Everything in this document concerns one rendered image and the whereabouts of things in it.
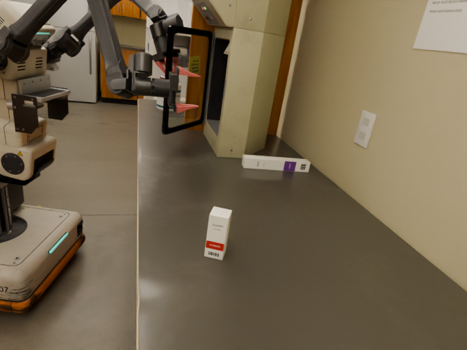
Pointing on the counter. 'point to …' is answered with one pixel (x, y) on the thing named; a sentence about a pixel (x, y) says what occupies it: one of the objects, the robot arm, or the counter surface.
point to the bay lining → (217, 80)
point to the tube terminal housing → (249, 76)
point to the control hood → (221, 11)
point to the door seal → (171, 71)
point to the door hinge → (209, 76)
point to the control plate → (206, 12)
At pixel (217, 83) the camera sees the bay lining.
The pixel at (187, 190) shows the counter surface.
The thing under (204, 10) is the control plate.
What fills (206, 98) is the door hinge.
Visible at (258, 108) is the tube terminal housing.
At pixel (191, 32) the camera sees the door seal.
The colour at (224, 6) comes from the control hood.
